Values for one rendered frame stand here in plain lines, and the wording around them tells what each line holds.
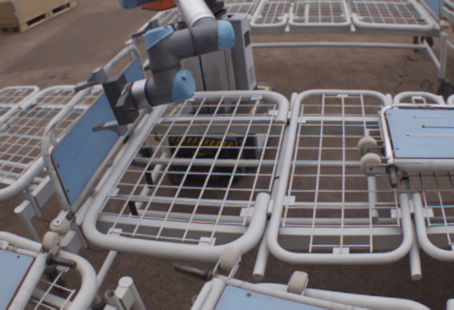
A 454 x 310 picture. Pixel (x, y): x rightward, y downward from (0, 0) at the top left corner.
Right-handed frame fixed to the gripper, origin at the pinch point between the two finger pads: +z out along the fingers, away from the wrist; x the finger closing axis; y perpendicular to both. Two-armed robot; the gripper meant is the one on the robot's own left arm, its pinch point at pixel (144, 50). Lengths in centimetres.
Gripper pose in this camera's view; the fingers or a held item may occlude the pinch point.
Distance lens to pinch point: 158.5
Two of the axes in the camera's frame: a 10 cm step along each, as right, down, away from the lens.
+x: -2.8, -8.3, -4.8
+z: -9.4, 1.4, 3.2
